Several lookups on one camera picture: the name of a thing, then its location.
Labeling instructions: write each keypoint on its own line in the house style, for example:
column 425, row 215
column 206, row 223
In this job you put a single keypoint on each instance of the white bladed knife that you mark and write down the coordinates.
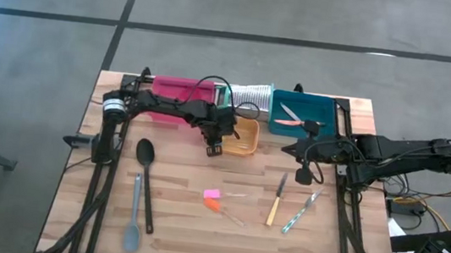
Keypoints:
column 289, row 111

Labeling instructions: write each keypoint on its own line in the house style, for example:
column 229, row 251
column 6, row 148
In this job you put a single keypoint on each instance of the black solid serving spoon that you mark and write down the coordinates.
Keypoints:
column 145, row 151

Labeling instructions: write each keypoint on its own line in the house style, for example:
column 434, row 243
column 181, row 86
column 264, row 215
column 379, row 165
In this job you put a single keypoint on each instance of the teal plastic bin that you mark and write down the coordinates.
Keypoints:
column 317, row 107

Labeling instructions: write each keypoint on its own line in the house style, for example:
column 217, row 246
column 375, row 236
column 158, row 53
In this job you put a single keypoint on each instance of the black bracket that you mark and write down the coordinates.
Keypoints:
column 75, row 141

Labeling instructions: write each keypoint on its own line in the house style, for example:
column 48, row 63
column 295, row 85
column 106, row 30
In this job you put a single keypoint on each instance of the black power adapter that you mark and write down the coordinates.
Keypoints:
column 403, row 207

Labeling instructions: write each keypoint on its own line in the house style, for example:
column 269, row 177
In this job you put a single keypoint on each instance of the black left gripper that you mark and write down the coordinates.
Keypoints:
column 219, row 123

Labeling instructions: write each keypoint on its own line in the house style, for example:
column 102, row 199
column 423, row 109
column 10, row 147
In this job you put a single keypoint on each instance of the grey silicone spoon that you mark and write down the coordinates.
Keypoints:
column 131, row 235

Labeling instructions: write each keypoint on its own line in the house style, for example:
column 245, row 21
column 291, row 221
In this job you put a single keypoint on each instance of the pink plastic bin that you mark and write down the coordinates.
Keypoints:
column 166, row 85

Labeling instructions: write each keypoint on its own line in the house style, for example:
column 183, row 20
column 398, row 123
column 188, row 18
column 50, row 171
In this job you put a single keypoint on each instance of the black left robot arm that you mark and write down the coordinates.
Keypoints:
column 160, row 104

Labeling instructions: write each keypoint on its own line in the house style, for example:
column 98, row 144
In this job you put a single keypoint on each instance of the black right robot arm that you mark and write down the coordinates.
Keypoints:
column 409, row 158

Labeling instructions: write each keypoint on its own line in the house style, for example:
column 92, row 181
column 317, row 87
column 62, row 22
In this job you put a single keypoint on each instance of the yellow plastic bin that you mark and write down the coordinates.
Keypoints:
column 247, row 137

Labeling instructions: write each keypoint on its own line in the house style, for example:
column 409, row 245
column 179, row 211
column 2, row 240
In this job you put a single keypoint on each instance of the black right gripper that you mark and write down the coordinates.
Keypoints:
column 325, row 150

